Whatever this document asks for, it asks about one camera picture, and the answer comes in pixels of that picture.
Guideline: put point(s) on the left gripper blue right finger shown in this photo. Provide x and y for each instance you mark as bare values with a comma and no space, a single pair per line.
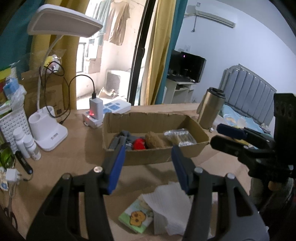
184,168

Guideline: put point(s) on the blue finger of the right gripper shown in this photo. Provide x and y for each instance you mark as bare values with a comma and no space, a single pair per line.
233,132
233,147

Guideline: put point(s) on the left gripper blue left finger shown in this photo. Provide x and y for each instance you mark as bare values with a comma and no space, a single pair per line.
114,167

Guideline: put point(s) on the cotton swab plastic bag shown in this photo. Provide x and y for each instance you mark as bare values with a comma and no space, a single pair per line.
180,137

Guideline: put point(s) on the brown fuzzy soft object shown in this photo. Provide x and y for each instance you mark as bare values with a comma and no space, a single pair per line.
153,141

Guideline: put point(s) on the green cartoon tissue pack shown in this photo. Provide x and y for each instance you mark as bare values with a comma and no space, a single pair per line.
138,216

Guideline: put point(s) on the white paper towel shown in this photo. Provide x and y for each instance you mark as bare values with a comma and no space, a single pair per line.
171,207

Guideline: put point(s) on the grey cloth item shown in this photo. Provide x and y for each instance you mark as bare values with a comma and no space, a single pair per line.
123,138

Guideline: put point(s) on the red pompom ball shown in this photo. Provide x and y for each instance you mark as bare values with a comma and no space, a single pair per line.
139,144

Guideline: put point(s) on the blue patterned bed sheet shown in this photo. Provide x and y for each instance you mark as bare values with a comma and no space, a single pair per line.
232,118

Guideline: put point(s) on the steel travel mug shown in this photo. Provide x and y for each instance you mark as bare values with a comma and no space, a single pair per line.
210,106

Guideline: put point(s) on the grey bed headboard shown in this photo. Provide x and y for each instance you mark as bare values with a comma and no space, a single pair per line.
248,94

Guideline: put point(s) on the brown cardboard box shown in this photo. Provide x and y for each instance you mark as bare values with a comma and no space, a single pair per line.
138,124

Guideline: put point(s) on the white computer desk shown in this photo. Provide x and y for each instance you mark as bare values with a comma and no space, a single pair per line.
178,92

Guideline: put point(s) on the white power strip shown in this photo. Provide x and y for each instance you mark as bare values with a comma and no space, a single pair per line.
117,106

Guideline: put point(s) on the white phone charger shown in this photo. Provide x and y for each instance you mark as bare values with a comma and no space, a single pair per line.
96,107

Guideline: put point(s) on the white desk lamp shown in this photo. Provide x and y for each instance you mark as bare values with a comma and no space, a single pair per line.
55,20

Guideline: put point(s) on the black computer monitor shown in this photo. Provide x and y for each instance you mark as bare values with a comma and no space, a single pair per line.
185,67

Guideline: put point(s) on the white pill bottle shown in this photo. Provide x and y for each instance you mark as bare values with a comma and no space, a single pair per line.
19,137
32,147

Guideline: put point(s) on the black small flashlight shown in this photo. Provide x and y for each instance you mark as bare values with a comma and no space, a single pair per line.
28,169

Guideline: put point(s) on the white perforated basket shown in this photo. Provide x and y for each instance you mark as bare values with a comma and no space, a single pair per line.
9,122

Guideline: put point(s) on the white air conditioner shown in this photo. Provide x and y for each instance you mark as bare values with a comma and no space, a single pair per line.
211,12

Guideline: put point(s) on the yellow right curtain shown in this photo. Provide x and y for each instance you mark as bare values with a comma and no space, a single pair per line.
158,50

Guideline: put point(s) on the teal right curtain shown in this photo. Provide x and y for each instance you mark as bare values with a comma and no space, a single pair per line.
179,13

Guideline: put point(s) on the teal curtain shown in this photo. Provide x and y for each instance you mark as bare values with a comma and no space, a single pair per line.
179,13
15,42

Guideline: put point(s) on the teal left curtain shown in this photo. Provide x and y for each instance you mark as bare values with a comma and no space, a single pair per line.
15,42

